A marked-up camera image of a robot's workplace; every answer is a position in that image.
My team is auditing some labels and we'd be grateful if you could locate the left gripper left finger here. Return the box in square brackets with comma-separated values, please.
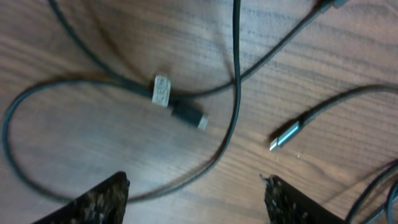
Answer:
[34, 171, 130, 224]

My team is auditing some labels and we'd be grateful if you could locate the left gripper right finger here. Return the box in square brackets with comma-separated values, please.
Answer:
[260, 175, 345, 224]

